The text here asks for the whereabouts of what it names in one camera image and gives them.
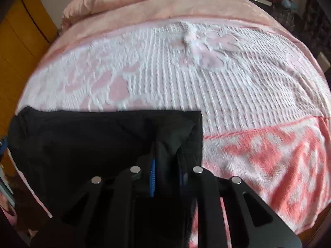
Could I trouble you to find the black pants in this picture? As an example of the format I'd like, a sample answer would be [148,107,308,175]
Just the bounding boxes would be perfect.
[8,107,203,247]

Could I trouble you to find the orange wooden wardrobe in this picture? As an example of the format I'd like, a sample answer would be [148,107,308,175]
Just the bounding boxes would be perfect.
[1,0,58,136]

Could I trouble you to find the dark right nightstand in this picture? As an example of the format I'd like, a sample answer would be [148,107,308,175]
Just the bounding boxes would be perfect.
[249,0,297,32]

